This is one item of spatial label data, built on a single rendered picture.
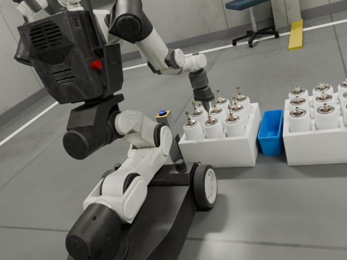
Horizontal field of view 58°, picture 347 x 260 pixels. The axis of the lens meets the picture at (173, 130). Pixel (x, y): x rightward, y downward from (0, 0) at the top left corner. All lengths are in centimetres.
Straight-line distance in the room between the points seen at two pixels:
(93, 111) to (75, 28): 29
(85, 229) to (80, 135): 32
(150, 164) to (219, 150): 41
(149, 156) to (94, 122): 41
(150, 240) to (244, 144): 69
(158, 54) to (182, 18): 331
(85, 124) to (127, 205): 34
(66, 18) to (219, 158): 105
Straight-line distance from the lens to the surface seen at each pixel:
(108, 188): 132
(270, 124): 198
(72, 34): 107
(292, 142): 158
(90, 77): 109
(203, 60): 153
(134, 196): 126
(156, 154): 146
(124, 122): 125
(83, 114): 119
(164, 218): 131
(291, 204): 147
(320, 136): 157
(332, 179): 157
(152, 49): 120
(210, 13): 440
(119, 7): 114
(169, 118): 180
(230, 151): 167
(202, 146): 170
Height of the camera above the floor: 101
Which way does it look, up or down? 26 degrees down
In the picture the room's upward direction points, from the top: 20 degrees counter-clockwise
